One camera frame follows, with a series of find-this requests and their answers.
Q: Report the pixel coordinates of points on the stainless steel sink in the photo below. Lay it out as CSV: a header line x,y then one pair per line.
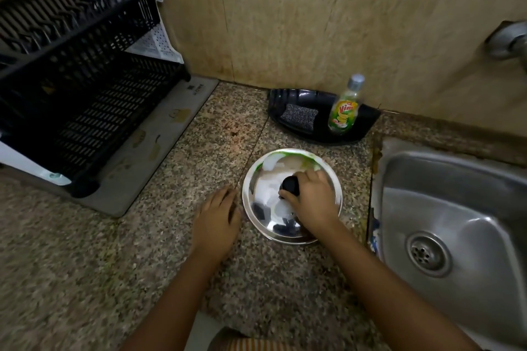
x,y
457,231

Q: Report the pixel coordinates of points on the black plastic dish rack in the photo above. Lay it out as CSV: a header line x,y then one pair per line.
x,y
78,75

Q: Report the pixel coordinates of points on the person's striped clothing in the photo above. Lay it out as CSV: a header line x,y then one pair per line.
x,y
243,342

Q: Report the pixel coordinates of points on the person's right hand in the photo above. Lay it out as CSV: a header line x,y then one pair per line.
x,y
315,202

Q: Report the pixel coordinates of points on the person's left forearm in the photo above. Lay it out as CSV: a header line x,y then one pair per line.
x,y
166,305

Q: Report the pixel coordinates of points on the person's left hand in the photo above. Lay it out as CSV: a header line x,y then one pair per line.
x,y
216,225

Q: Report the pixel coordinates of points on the black plastic tray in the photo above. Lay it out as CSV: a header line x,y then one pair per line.
x,y
317,116

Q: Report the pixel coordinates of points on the person's left fingers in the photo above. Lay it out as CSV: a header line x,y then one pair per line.
x,y
220,200

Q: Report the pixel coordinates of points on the grey scouring pad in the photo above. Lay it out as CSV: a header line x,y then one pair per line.
x,y
299,117

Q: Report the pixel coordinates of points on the person's right forearm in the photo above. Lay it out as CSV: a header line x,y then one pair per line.
x,y
391,293

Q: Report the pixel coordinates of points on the steel pot lid black knob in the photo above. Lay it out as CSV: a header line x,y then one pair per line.
x,y
269,194

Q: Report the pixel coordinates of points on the person's right fingers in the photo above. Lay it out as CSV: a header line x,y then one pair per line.
x,y
302,184

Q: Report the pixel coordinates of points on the green dish soap bottle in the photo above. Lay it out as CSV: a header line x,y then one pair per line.
x,y
345,110

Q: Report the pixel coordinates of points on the white perforated plastic tray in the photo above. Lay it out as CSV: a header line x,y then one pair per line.
x,y
158,40

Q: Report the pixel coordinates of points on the sink drain strainer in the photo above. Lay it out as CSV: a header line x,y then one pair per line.
x,y
428,254

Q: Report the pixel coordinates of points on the grey drying mat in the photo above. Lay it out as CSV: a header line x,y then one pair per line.
x,y
160,132

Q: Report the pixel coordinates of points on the chrome wall tap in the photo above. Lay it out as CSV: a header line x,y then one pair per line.
x,y
508,40

